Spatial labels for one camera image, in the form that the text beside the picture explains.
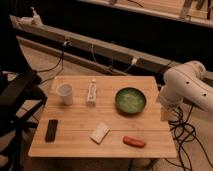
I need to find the white sponge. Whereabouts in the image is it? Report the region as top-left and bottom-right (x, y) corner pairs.
(90, 123), (110, 144)

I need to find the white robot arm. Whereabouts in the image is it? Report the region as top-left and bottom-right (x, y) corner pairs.
(156, 61), (213, 121)

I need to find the white ceramic cup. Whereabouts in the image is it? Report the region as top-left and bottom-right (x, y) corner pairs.
(56, 84), (73, 105)

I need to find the green bowl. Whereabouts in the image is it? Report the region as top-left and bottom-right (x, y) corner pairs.
(115, 87), (147, 115)

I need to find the red sausage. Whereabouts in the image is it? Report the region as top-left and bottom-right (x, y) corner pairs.
(123, 136), (146, 148)

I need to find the white tube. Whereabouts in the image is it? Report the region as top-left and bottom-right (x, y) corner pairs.
(86, 79), (97, 106)

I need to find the black remote control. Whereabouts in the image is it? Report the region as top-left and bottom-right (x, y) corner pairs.
(45, 119), (58, 142)

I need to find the black chair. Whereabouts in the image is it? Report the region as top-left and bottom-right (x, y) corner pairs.
(0, 70), (47, 171)

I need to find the grey metal rail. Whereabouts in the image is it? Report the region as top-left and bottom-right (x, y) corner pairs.
(10, 15), (213, 86)

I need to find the white bottle on rail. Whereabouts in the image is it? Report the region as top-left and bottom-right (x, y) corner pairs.
(19, 7), (43, 27)

